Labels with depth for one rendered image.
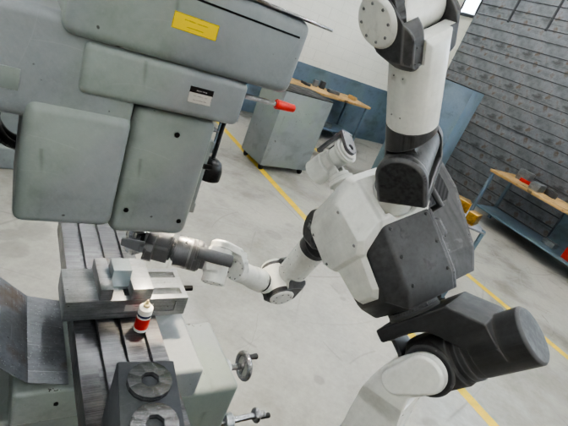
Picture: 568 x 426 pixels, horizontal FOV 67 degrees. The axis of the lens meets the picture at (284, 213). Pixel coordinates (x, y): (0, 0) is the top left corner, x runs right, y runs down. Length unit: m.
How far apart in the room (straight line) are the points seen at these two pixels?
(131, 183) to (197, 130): 0.19
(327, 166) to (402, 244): 0.27
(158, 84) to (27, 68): 0.22
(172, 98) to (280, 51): 0.25
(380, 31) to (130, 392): 0.79
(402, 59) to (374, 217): 0.33
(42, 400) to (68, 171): 0.62
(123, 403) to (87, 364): 0.33
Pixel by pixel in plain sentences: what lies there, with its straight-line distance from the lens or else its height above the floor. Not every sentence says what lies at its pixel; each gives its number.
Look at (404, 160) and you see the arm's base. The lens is 0.79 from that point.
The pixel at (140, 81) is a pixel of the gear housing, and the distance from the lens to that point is 0.91.
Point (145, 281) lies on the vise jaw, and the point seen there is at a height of 1.07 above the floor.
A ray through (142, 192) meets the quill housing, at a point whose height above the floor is 1.43.
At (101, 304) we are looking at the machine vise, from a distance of 1.33.
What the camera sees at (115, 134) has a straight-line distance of 0.94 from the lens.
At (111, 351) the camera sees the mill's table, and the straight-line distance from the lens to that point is 1.29.
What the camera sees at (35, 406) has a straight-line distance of 1.34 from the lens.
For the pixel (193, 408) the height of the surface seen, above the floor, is 0.68.
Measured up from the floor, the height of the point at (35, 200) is 1.40.
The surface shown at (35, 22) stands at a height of 1.73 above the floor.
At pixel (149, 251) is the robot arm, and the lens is 1.16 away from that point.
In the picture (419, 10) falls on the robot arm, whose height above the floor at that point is 1.96.
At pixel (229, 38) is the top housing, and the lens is 0.93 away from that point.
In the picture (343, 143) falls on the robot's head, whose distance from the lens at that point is 1.02.
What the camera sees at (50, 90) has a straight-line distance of 0.91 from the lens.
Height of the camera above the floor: 1.89
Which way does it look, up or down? 23 degrees down
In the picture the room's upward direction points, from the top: 22 degrees clockwise
